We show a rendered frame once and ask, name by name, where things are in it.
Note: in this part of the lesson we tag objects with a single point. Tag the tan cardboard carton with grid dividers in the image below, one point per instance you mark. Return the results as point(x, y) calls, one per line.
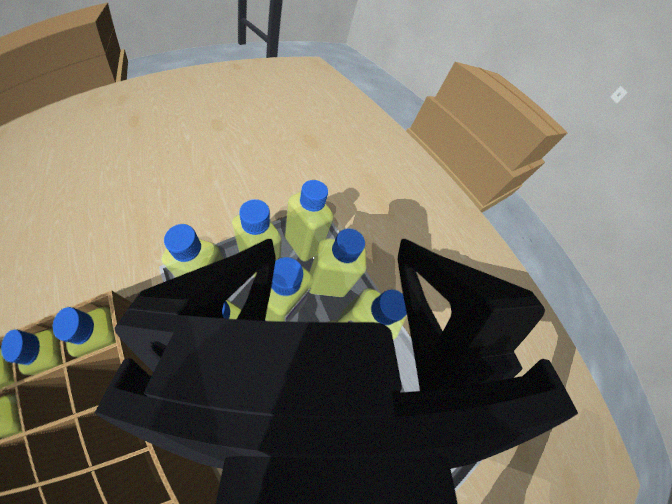
point(56, 448)

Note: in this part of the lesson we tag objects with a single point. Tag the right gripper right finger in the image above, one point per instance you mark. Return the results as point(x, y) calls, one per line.
point(488, 315)

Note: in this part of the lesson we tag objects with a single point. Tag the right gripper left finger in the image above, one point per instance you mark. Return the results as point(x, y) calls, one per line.
point(202, 292)

